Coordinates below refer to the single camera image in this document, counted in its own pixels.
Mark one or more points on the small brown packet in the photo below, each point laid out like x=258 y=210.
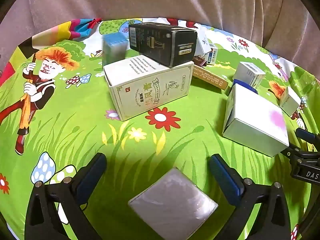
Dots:
x=200 y=61

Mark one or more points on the green cartoon printed blanket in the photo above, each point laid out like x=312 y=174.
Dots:
x=75 y=120

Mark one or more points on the white box with blue label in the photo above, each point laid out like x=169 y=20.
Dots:
x=213 y=55

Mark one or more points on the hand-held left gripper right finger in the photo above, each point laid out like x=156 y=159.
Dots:
x=226 y=177

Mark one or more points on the long brown box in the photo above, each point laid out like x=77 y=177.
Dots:
x=210 y=78

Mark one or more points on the small white barcode box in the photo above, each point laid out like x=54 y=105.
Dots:
x=246 y=73

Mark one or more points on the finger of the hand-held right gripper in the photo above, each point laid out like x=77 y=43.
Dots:
x=306 y=135
x=291 y=151

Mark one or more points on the plain white box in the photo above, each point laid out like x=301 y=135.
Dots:
x=202 y=46

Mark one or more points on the white box with pink stain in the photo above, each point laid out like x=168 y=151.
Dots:
x=252 y=122

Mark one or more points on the grey box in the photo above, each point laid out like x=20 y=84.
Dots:
x=172 y=205

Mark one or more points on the blue and white box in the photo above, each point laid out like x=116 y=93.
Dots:
x=113 y=50

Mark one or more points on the black cardboard box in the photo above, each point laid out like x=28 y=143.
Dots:
x=160 y=45

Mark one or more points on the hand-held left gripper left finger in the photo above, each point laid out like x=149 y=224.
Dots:
x=93 y=172

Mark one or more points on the beige sofa backrest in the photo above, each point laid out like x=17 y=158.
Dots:
x=150 y=0

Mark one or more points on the dark blue box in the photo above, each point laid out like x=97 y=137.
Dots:
x=241 y=83

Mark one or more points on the small cream box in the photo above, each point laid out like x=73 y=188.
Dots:
x=290 y=101

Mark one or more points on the large white green-print box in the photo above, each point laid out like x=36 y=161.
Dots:
x=150 y=90

